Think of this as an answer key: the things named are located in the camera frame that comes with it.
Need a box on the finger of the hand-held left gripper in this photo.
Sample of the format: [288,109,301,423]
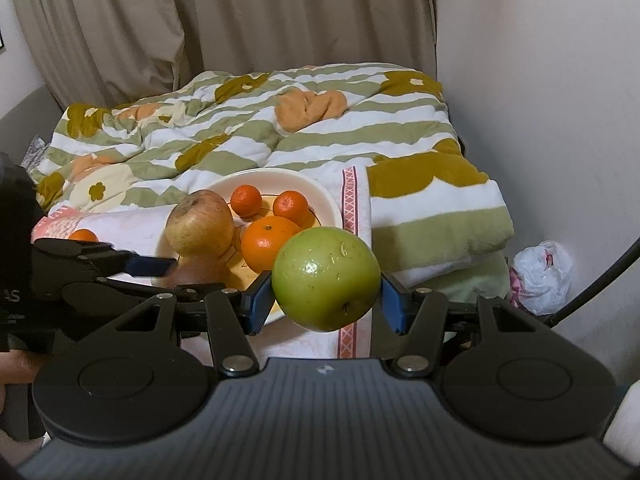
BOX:
[31,237,176,286]
[60,277,226,314]

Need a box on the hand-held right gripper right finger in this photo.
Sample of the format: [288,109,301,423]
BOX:
[378,272,539,376]

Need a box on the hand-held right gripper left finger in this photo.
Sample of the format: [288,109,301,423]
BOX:
[115,272,274,377]

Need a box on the yellow apple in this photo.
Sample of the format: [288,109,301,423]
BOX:
[165,189,236,259]

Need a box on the green apple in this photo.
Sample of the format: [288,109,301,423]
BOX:
[271,226,382,332]

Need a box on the small mandarin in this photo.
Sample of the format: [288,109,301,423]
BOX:
[273,190,310,225]
[230,185,263,219]

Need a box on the cream bowl with yellow print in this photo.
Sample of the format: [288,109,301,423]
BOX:
[155,169,344,326]

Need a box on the person's left hand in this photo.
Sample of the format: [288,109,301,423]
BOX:
[0,350,46,442]

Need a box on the pink floral tablecloth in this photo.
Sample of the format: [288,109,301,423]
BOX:
[31,165,373,361]

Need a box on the grey patterned pillow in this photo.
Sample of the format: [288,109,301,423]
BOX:
[22,135,51,169]

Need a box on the grey upholstered headboard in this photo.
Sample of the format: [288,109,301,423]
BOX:
[0,85,66,161]

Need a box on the white plastic bag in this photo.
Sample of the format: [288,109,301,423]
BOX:
[509,241,573,317]

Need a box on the green striped floral blanket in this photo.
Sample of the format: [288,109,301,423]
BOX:
[27,62,516,306]

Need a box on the beige curtain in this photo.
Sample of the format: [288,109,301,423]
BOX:
[5,0,438,111]

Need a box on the black cable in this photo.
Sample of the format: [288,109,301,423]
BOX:
[545,235,640,328]

